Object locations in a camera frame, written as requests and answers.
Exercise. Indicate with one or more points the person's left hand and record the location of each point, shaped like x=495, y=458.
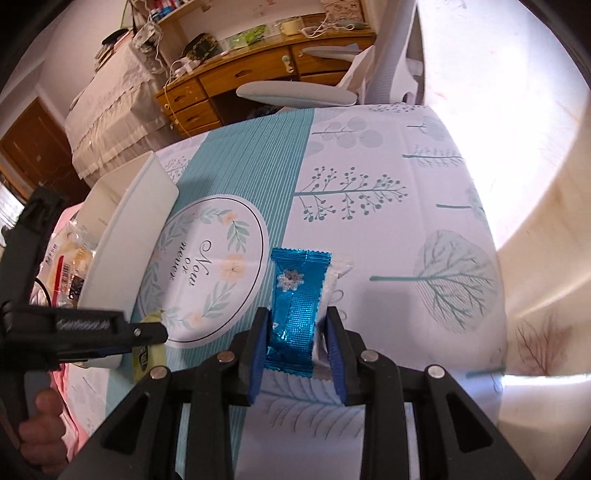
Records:
x=44, y=434

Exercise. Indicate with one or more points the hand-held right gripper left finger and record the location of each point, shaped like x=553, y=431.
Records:
x=258, y=355

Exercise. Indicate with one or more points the blue snack packet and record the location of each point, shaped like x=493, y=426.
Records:
x=295, y=300

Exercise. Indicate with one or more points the green snack packet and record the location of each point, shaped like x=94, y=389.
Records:
x=147, y=364

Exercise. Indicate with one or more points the patterned hanging bag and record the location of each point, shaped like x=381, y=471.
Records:
x=147, y=37

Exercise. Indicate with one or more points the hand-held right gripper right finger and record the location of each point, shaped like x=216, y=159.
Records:
x=334, y=355

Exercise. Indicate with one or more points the dark patterned pouch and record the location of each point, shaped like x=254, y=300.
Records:
x=201, y=46

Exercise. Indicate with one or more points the green picture card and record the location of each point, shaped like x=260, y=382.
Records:
x=249, y=34

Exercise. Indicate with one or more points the dark date packet red stripe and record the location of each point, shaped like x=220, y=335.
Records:
x=62, y=277

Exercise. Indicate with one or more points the yellow mug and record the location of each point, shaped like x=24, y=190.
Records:
x=292, y=25

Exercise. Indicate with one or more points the white translucent packet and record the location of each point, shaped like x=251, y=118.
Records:
x=339, y=277

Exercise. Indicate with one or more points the grey office chair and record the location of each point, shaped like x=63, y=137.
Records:
x=392, y=60

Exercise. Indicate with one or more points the beige cracker packet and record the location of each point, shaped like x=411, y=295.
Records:
x=76, y=247

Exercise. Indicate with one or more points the printed cardboard box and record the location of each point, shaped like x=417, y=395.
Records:
x=341, y=7

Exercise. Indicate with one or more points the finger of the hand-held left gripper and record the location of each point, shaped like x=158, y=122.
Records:
x=83, y=325

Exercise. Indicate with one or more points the wooden bookshelf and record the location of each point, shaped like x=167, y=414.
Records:
x=184, y=14

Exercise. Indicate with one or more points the wooden desk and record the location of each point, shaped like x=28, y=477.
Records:
x=258, y=69

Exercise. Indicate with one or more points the white power strip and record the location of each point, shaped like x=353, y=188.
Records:
x=180, y=69

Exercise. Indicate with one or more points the dark wooden door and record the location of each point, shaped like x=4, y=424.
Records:
x=32, y=147

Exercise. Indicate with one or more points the white plastic tray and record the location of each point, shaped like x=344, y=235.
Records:
x=129, y=240

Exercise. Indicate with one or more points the white lace cover cloth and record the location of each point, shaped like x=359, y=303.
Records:
x=111, y=106

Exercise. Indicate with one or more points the printed tablecloth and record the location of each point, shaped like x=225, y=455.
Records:
x=392, y=207

